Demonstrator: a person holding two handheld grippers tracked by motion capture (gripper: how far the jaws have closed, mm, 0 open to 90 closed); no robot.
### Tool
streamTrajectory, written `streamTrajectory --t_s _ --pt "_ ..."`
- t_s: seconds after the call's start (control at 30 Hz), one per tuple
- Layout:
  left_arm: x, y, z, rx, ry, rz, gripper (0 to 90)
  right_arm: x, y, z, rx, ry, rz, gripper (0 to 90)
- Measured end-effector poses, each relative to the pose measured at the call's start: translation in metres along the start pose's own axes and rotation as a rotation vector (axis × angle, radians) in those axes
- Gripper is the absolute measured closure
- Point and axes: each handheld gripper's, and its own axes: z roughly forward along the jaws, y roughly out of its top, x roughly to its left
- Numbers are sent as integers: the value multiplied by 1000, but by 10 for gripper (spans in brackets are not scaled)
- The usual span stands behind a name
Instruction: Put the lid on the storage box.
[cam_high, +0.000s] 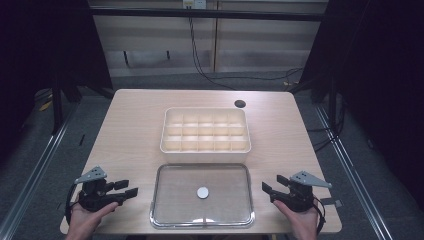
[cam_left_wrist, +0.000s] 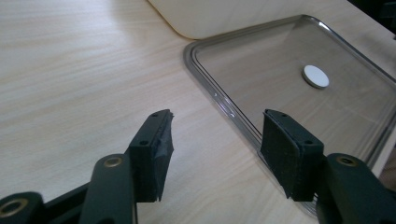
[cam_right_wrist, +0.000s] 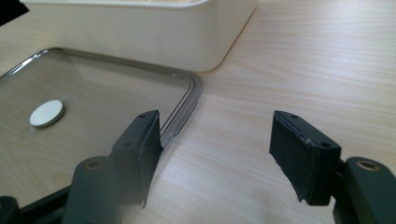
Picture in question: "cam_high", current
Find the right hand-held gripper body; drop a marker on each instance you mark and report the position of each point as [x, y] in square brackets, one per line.
[300, 196]

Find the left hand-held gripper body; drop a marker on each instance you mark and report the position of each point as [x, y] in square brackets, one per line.
[95, 200]

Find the transparent lid with white knob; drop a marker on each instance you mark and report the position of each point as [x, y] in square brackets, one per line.
[202, 196]

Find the person's left hand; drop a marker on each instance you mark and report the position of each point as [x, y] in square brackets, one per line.
[83, 223]

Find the person's right hand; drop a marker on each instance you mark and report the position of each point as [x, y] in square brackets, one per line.
[301, 223]

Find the small black floor item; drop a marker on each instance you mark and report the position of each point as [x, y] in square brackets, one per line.
[82, 140]

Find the white compartment storage box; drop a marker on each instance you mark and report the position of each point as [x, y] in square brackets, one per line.
[205, 135]

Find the black stand leg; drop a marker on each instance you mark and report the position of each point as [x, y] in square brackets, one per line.
[57, 106]

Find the yellow floor item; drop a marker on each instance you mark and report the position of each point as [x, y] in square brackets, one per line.
[45, 106]

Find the black curtain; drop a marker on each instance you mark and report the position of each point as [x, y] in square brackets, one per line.
[376, 83]
[43, 50]

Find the black horizontal bar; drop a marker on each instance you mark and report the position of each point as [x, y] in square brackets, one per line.
[206, 14]

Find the metal floor rail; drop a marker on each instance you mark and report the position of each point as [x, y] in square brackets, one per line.
[36, 170]
[353, 170]

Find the small black wall bracket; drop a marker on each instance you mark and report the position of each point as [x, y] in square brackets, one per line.
[168, 55]

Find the white wall socket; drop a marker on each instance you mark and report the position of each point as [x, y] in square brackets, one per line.
[194, 3]

